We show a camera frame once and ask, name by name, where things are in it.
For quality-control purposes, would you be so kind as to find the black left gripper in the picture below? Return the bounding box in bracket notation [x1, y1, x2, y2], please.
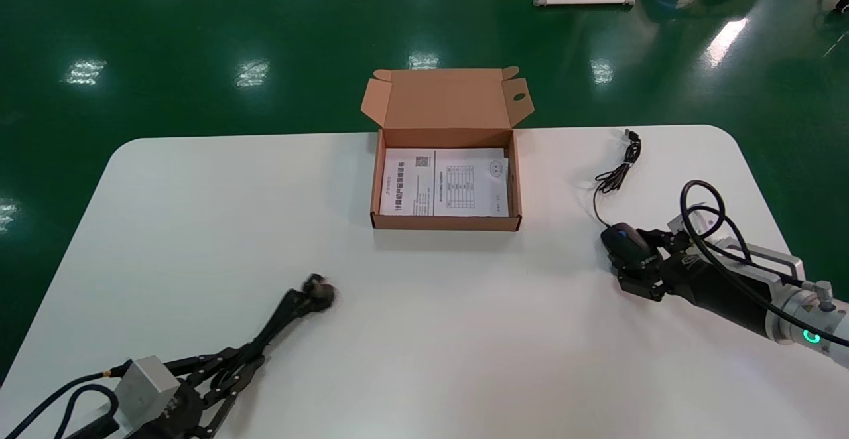
[133, 346, 266, 439]

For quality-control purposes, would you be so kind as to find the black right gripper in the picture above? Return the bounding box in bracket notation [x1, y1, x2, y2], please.
[617, 229, 774, 334]

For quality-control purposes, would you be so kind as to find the black wired computer mouse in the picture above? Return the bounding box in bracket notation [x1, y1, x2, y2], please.
[592, 129, 655, 272]

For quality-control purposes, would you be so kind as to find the black power cable with plug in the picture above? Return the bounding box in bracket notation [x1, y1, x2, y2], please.
[109, 273, 340, 380]

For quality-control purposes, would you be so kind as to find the brown cardboard storage box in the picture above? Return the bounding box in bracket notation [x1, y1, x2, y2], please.
[360, 66, 535, 232]

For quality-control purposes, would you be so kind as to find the white printed paper sheet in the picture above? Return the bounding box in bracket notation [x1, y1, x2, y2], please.
[379, 148, 510, 218]

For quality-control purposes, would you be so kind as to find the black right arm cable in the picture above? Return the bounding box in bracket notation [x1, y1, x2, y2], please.
[680, 179, 849, 348]

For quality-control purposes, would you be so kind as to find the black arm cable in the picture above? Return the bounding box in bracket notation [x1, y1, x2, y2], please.
[680, 179, 849, 348]
[0, 371, 130, 439]

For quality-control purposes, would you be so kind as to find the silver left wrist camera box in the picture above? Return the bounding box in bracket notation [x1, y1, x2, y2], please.
[114, 356, 181, 428]

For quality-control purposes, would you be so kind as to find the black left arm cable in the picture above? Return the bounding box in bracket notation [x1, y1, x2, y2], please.
[0, 371, 130, 439]

